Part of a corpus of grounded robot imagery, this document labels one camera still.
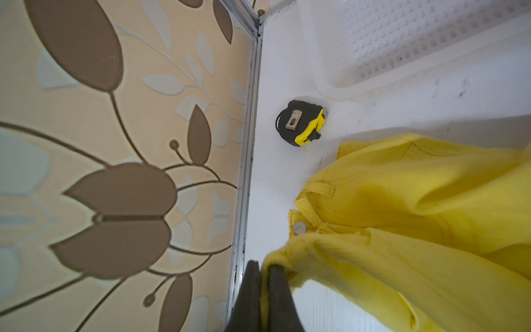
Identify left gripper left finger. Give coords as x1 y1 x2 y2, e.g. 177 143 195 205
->
225 261 261 332

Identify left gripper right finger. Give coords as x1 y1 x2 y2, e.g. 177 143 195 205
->
268 265 305 332

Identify yellow trousers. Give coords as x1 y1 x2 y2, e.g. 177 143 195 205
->
262 134 530 331

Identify white plastic basket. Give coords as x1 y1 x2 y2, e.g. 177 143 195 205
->
297 1 530 101

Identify yellow black tape measure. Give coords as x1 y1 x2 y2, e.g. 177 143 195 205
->
275 100 329 147

